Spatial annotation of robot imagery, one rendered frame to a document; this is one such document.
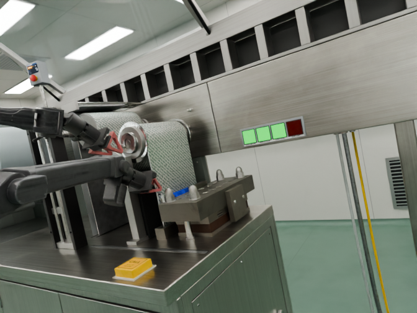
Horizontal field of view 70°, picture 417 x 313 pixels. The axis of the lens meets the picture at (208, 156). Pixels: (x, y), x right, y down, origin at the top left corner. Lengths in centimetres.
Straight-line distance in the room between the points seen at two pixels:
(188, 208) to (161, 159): 25
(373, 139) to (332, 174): 55
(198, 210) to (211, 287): 22
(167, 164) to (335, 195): 269
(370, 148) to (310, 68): 240
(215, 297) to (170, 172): 47
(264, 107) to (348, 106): 29
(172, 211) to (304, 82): 62
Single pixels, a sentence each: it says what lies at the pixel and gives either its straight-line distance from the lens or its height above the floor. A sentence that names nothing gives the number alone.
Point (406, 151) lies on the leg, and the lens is 124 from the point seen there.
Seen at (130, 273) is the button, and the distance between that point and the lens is 83.
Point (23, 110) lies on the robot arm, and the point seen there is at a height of 138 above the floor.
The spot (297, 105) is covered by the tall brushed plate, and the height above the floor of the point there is 126.
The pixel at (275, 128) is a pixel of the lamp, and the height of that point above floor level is 119.
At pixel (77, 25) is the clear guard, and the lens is 159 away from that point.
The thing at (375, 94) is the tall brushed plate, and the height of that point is 124.
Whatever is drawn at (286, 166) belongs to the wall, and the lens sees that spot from 364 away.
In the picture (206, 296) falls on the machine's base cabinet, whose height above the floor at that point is 80.
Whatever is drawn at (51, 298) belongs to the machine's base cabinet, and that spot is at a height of 79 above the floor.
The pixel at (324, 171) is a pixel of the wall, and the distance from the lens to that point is 354.
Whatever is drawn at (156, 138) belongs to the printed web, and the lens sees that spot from 109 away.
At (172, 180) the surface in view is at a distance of 112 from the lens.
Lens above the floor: 120
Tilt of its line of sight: 3 degrees down
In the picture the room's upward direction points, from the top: 12 degrees counter-clockwise
